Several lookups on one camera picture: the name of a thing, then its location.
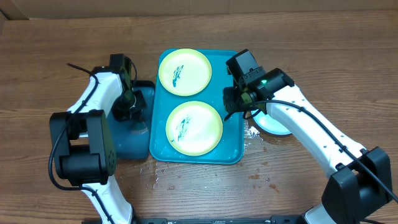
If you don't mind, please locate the yellow-green plate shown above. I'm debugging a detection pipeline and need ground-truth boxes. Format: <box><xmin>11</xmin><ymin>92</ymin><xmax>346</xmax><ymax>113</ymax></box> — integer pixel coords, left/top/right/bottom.
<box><xmin>158</xmin><ymin>49</ymin><xmax>212</xmax><ymax>96</ymax></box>
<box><xmin>165</xmin><ymin>101</ymin><xmax>223</xmax><ymax>156</ymax></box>

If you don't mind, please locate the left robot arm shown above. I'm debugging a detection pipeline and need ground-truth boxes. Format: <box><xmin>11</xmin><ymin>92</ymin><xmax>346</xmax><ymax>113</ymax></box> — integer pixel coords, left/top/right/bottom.
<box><xmin>48</xmin><ymin>63</ymin><xmax>154</xmax><ymax>223</ymax></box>

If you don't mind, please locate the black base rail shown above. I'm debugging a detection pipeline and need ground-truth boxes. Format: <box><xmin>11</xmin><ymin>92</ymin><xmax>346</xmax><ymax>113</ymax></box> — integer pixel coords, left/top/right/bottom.
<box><xmin>132</xmin><ymin>215</ymin><xmax>307</xmax><ymax>224</ymax></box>

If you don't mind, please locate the orange green scrub sponge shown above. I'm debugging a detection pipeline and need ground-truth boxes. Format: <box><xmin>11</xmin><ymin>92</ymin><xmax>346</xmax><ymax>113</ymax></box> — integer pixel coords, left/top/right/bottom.
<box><xmin>131</xmin><ymin>120</ymin><xmax>149</xmax><ymax>135</ymax></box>

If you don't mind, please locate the black plastic tray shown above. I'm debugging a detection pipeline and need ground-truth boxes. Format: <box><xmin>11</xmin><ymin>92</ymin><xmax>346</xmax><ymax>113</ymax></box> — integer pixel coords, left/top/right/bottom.
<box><xmin>107</xmin><ymin>80</ymin><xmax>155</xmax><ymax>159</ymax></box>

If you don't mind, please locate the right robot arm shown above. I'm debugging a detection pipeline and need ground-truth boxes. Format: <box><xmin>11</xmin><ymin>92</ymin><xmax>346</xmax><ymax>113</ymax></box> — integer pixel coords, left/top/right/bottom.
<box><xmin>223</xmin><ymin>67</ymin><xmax>397</xmax><ymax>223</ymax></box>

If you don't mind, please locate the teal plastic tray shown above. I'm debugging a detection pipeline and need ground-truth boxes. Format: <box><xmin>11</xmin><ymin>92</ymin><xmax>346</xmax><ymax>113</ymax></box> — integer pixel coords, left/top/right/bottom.
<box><xmin>149</xmin><ymin>49</ymin><xmax>244</xmax><ymax>165</ymax></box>

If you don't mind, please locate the light blue plate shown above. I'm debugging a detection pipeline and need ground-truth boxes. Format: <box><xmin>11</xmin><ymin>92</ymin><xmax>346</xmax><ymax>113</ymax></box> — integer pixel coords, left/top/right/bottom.
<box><xmin>253</xmin><ymin>111</ymin><xmax>292</xmax><ymax>136</ymax></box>

